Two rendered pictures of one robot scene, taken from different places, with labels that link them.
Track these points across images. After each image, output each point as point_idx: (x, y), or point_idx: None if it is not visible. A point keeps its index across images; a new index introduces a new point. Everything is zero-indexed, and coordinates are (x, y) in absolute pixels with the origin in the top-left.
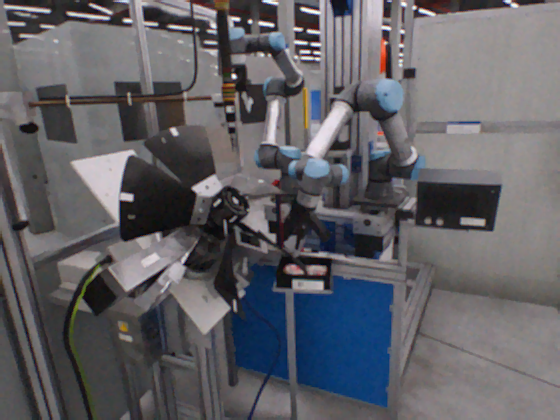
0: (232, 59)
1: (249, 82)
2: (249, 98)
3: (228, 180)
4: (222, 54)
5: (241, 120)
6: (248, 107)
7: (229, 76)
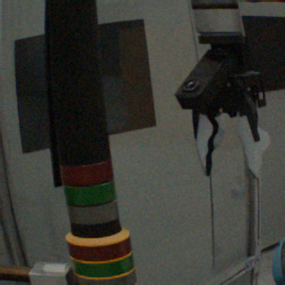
0: (200, 21)
1: (257, 82)
2: (259, 132)
3: (219, 281)
4: (58, 101)
5: (273, 82)
6: (256, 165)
7: (94, 202)
